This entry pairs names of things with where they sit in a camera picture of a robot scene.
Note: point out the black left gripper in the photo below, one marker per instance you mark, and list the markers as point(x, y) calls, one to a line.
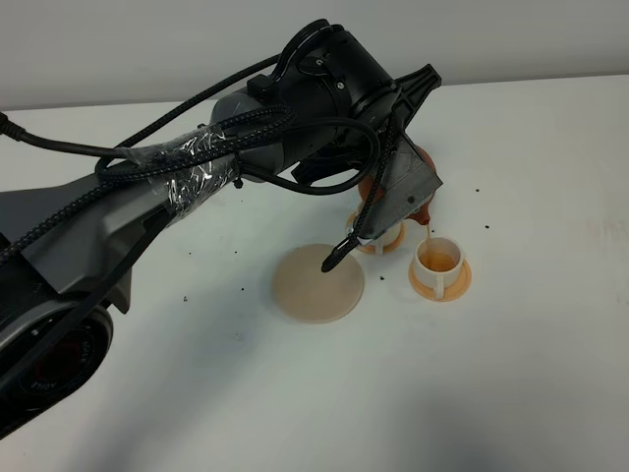
point(410, 91)

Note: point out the brown clay teapot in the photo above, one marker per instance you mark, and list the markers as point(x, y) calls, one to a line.
point(421, 213)

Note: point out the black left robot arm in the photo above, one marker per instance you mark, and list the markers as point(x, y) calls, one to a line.
point(318, 119)

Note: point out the beige round teapot coaster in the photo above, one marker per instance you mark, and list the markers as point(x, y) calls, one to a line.
point(305, 293)

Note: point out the white teacup far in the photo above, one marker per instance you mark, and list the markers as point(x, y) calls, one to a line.
point(388, 238)

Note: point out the white teacup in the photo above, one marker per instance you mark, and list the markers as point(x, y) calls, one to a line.
point(388, 238)
point(437, 263)

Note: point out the orange saucer far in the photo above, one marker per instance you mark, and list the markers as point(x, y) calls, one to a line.
point(398, 241)

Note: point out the orange saucer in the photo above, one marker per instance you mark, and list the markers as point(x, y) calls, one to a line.
point(451, 293)
point(398, 241)

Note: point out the white teacup near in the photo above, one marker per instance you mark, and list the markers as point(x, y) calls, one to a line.
point(437, 263)

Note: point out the orange saucer near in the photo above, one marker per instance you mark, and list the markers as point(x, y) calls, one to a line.
point(451, 293)

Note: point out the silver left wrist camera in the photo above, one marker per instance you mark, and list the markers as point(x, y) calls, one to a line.
point(404, 181)

